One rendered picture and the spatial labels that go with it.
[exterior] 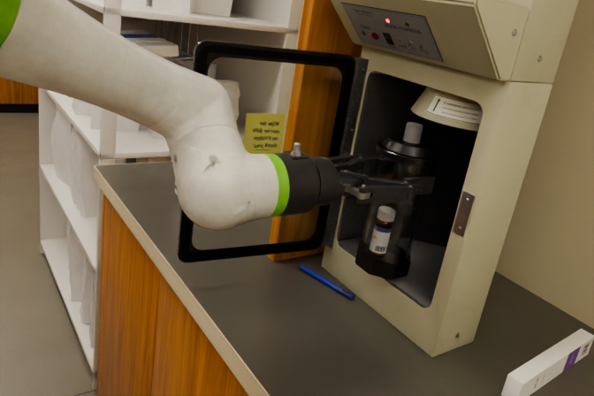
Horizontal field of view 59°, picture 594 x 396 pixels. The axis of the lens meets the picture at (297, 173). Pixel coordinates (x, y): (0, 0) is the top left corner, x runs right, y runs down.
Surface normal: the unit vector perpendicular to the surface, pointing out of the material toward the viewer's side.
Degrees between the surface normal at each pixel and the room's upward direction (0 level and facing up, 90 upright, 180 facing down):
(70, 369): 0
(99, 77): 104
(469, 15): 135
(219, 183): 58
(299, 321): 0
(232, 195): 74
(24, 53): 113
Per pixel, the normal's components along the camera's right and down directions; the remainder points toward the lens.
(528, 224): -0.82, 0.07
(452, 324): 0.55, 0.35
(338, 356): 0.15, -0.93
